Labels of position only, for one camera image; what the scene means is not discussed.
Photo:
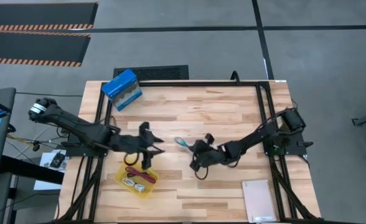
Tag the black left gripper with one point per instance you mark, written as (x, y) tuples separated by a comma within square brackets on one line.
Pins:
[(130, 144)]

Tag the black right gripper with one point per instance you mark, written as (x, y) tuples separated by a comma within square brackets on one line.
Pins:
[(214, 155)]

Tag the yellow translucent plastic bin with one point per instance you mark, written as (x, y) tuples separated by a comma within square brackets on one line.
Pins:
[(120, 178)]

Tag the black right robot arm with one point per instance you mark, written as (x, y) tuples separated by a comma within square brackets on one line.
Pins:
[(264, 132)]

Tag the teal small tool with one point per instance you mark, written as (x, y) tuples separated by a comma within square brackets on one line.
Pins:
[(181, 142)]

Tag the black floor vent grille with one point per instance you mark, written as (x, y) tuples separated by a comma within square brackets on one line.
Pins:
[(158, 73)]

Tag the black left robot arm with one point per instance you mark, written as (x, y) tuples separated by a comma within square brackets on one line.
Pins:
[(74, 126)]

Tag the blue game controller box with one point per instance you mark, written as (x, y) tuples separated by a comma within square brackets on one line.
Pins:
[(120, 88)]

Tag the pale spiral notebook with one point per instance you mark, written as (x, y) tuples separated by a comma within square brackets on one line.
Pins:
[(259, 200)]

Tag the black aluminium table frame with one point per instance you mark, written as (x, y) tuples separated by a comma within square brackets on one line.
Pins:
[(201, 83)]

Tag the white paper sheet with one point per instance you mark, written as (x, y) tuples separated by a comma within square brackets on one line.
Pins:
[(44, 183)]

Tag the black handheld controller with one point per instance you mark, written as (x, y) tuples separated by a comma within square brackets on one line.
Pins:
[(58, 159)]

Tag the black hazard striped floor mat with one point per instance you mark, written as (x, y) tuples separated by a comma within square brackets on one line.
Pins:
[(33, 46), (40, 14)]

